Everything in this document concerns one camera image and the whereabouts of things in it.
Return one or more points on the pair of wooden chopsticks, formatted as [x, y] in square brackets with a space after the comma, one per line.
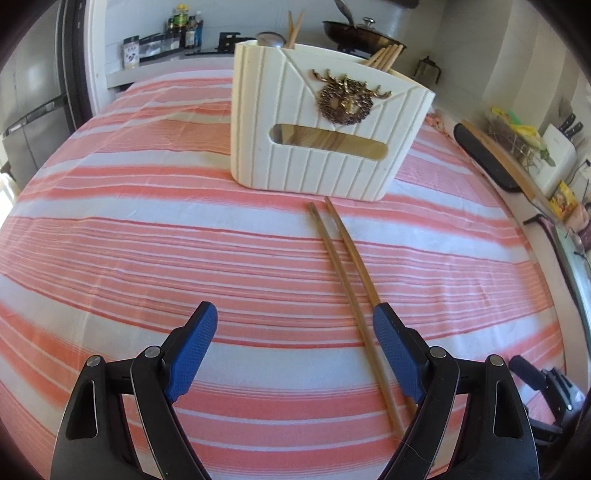
[341, 286]

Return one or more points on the black oblong pad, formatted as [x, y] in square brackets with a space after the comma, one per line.
[489, 159]

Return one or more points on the black glass gas stove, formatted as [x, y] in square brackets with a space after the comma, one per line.
[203, 50]

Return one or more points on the black-lidded spice jar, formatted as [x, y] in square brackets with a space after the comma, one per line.
[131, 53]

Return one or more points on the pink cloth with black trim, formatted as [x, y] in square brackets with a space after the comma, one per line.
[538, 217]

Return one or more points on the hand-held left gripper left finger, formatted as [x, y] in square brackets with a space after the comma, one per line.
[194, 350]

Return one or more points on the yellow-green bag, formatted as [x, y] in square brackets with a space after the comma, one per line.
[524, 131]

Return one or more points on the metal spoon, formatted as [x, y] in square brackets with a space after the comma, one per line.
[270, 39]

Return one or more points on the yellow-capped oil bottle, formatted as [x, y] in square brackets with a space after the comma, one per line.
[180, 27]

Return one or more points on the white knife block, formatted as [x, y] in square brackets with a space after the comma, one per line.
[556, 157]

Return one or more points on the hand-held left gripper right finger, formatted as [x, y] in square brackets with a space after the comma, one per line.
[399, 350]

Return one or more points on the grey refrigerator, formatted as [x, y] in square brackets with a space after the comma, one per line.
[37, 92]

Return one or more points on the pink striped cloth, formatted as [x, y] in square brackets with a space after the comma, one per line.
[138, 230]

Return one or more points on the dark sauce bottle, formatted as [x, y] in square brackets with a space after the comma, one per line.
[190, 34]

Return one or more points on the wooden cutting board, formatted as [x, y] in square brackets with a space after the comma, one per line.
[532, 193]

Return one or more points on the steel sink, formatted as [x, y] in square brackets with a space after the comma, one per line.
[575, 286]

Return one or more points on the blue-labelled bottle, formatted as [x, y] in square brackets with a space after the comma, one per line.
[199, 30]

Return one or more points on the cream ribbed utensil holder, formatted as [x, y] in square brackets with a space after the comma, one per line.
[286, 152]

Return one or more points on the yellow snack packet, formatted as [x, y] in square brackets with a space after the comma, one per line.
[562, 199]

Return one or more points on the dark wok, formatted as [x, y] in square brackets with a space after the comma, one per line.
[339, 34]

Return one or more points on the black burner grate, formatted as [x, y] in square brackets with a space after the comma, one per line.
[231, 41]

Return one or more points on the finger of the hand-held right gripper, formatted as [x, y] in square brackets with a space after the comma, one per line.
[528, 374]
[547, 430]

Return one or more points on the glass wok lid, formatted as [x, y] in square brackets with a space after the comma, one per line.
[375, 28]

